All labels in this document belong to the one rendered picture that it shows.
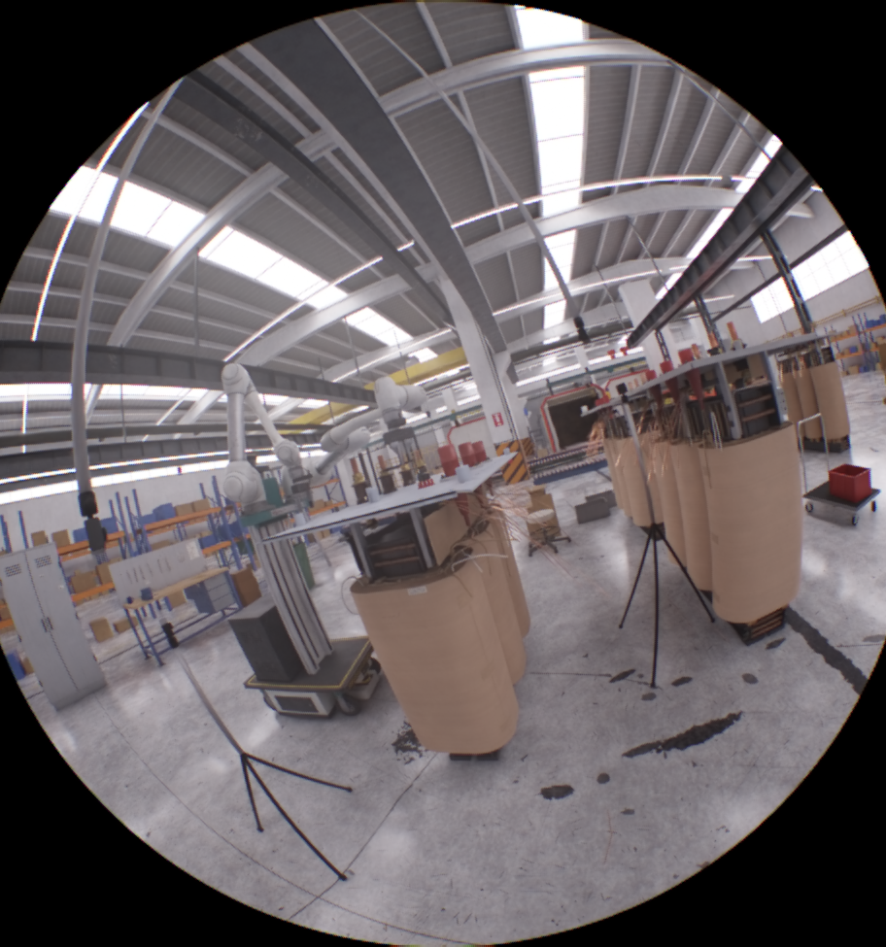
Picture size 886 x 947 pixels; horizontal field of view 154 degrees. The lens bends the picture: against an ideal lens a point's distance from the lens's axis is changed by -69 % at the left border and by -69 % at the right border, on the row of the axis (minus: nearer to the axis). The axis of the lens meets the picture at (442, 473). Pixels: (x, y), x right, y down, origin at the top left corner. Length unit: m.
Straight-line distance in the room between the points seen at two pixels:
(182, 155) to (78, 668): 10.12
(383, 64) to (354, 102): 5.63
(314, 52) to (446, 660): 3.99
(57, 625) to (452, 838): 4.78
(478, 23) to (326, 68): 6.59
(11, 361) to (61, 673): 4.77
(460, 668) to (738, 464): 1.45
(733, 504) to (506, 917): 1.89
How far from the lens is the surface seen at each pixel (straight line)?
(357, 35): 8.91
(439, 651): 1.20
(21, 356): 7.31
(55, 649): 5.29
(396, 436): 1.44
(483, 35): 9.89
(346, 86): 3.59
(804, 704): 1.94
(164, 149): 10.11
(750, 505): 1.75
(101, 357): 7.53
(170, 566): 6.00
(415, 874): 1.61
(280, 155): 6.28
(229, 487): 1.76
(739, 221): 10.23
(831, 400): 5.99
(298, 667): 2.55
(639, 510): 3.65
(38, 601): 5.23
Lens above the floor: 1.43
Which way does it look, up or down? 2 degrees down
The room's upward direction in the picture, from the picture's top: 17 degrees counter-clockwise
